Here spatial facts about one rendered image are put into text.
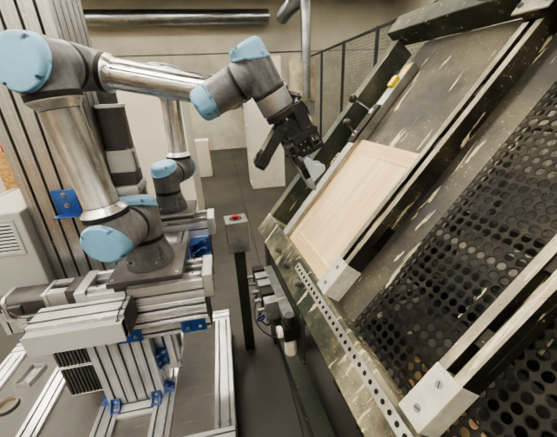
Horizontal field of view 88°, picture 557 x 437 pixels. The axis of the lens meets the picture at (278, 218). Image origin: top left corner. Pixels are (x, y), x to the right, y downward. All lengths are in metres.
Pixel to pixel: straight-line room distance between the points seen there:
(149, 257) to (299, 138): 0.60
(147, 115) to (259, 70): 2.89
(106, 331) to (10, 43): 0.72
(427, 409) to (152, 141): 3.29
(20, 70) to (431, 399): 1.04
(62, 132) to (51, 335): 0.57
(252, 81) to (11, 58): 0.47
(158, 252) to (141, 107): 2.62
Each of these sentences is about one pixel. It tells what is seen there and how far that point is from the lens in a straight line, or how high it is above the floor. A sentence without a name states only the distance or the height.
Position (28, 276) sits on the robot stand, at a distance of 1.34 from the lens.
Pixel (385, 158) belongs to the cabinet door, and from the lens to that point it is 1.22.
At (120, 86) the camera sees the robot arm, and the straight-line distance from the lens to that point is 0.91.
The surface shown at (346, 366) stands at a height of 0.86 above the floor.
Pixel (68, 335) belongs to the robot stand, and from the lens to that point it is 1.07.
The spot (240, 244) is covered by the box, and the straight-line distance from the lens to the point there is 1.58.
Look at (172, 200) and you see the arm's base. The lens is 1.45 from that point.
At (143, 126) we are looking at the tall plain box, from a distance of 3.52.
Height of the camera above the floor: 1.54
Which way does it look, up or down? 23 degrees down
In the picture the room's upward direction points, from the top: 3 degrees counter-clockwise
